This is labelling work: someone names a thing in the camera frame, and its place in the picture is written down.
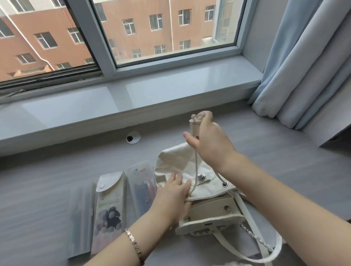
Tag person's left hand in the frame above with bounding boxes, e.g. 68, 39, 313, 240
148, 171, 194, 228

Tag person's right hand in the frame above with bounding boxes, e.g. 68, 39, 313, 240
182, 109, 240, 175

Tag clear sticker pencil box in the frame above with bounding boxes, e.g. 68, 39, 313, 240
126, 160, 159, 223

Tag white quilted backpack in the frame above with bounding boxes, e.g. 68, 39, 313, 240
152, 109, 284, 266

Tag cartoon sheep pencil pouch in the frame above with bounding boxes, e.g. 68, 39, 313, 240
88, 171, 130, 255

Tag small round tape roll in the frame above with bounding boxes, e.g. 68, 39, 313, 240
126, 131, 142, 145

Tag frosted plastic box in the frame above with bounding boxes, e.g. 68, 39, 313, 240
65, 183, 99, 259

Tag person's right forearm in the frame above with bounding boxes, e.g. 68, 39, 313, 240
216, 148, 351, 266

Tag person's left forearm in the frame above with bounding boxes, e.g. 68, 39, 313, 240
69, 207, 180, 266

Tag grey wooden desk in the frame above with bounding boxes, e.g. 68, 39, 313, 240
0, 95, 351, 266

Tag white window sill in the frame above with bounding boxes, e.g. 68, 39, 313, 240
0, 54, 266, 158

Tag pale blue curtain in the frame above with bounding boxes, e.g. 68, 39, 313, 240
243, 0, 351, 132

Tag grey side board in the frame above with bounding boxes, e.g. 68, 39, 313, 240
301, 82, 351, 150

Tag brick apartment building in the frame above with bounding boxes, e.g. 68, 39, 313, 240
0, 0, 239, 84

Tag silver link bracelet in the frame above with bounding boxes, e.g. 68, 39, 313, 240
124, 228, 146, 266

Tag white window frame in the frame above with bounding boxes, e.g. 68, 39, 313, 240
0, 0, 264, 99

